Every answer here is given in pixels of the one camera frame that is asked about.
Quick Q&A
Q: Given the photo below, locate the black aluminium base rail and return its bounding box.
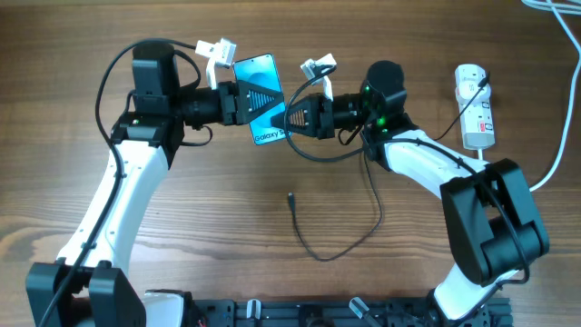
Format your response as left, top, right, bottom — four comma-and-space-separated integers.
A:
181, 297, 514, 327

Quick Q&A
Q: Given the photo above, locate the left camera black cable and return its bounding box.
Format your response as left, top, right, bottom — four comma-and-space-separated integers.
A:
38, 37, 203, 327

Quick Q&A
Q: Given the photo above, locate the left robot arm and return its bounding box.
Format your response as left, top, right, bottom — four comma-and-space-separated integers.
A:
25, 38, 283, 326

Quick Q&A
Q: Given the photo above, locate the white power strip cord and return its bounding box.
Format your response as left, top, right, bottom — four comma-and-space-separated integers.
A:
477, 0, 581, 193

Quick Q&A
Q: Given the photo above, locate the white power strip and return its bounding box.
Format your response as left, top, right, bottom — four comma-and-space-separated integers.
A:
455, 64, 495, 151

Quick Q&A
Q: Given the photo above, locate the black USB charging cable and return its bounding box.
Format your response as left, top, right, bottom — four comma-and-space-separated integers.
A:
287, 74, 491, 263

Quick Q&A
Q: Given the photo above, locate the white charger plug adapter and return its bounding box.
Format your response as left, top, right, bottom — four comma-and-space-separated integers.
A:
455, 78, 491, 104

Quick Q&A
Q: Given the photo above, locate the right camera black cable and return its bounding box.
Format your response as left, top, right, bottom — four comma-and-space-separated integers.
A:
282, 64, 531, 314

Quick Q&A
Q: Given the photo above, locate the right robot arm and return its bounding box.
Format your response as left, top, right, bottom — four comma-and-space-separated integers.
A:
271, 61, 549, 326

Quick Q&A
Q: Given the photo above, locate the camera black cable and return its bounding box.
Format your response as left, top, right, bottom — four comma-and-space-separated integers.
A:
38, 37, 203, 327
282, 64, 531, 314

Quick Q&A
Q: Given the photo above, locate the turquoise screen smartphone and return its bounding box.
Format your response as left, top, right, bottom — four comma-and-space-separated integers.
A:
233, 54, 286, 145

